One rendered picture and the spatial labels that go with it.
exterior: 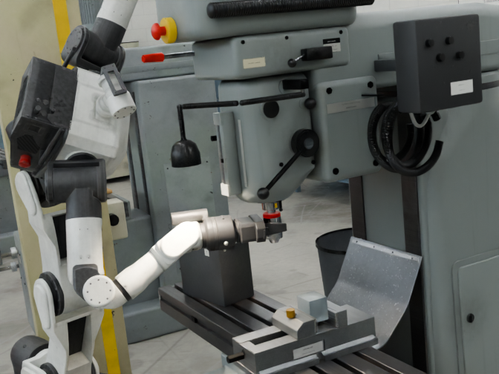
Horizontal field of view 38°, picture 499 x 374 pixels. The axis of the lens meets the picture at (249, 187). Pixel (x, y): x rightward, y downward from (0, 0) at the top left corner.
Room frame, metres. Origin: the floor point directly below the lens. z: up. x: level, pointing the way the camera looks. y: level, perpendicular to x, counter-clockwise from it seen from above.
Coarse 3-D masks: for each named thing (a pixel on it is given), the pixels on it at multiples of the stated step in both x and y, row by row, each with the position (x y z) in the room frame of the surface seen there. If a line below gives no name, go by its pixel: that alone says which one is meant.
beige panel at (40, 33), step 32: (0, 0) 3.28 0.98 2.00; (32, 0) 3.34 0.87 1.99; (64, 0) 3.40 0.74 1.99; (0, 32) 3.27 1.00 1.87; (32, 32) 3.33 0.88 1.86; (64, 32) 3.39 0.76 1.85; (0, 64) 3.26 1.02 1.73; (0, 96) 3.25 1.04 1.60; (32, 256) 3.26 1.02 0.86; (32, 288) 3.25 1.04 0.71; (96, 352) 3.36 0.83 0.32; (128, 352) 3.44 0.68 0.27
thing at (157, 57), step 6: (150, 54) 1.85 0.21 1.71; (156, 54) 1.85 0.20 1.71; (162, 54) 1.86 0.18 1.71; (168, 54) 1.87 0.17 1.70; (174, 54) 1.88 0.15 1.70; (180, 54) 1.89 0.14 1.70; (186, 54) 1.89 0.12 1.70; (192, 54) 1.90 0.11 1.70; (144, 60) 1.84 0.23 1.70; (150, 60) 1.84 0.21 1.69; (156, 60) 1.85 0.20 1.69; (162, 60) 1.86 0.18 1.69
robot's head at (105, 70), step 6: (108, 66) 1.91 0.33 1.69; (114, 66) 1.92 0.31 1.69; (102, 72) 1.91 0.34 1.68; (108, 72) 1.91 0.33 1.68; (114, 72) 1.91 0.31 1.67; (108, 78) 1.90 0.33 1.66; (120, 78) 1.90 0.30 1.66; (108, 84) 1.89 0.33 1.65; (120, 84) 1.89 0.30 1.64; (114, 90) 1.88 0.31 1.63; (120, 90) 1.89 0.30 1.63; (126, 90) 1.89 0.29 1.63
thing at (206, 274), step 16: (192, 256) 2.22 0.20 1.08; (208, 256) 2.16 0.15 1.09; (224, 256) 2.13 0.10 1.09; (240, 256) 2.17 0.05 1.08; (192, 272) 2.23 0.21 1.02; (208, 272) 2.17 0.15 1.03; (224, 272) 2.12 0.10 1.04; (240, 272) 2.16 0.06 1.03; (192, 288) 2.24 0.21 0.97; (208, 288) 2.17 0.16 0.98; (224, 288) 2.12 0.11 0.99; (240, 288) 2.16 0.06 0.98; (224, 304) 2.12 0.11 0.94
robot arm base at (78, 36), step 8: (72, 32) 2.11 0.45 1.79; (80, 32) 2.08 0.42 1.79; (88, 32) 2.08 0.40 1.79; (72, 40) 2.09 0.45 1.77; (80, 40) 2.06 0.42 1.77; (64, 48) 2.12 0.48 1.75; (80, 48) 2.05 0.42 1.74; (120, 48) 2.16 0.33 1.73; (64, 56) 2.11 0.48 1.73; (80, 56) 2.06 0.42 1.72; (120, 56) 2.14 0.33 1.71; (72, 64) 2.08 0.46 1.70; (80, 64) 2.06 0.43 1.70; (88, 64) 2.07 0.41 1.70; (120, 64) 2.13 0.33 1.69
